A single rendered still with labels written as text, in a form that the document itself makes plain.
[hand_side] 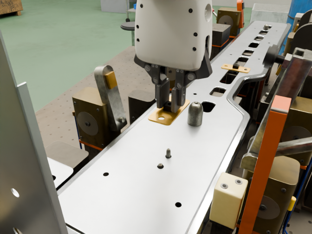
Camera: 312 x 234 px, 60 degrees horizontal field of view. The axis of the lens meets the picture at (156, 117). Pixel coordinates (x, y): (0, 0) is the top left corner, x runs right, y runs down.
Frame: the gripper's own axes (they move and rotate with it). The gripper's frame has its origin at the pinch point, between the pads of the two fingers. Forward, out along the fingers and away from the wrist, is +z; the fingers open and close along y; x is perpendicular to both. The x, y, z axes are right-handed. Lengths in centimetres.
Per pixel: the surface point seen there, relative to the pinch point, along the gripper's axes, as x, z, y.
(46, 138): -19, 42, 60
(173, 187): 6.2, 12.2, -4.0
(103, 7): -511, 101, 423
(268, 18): -436, 75, 39
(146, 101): -17.2, 13.3, 14.6
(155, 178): 5.9, 12.2, -0.5
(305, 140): 0.1, 1.8, -19.3
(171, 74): -37.7, 14.5, 17.6
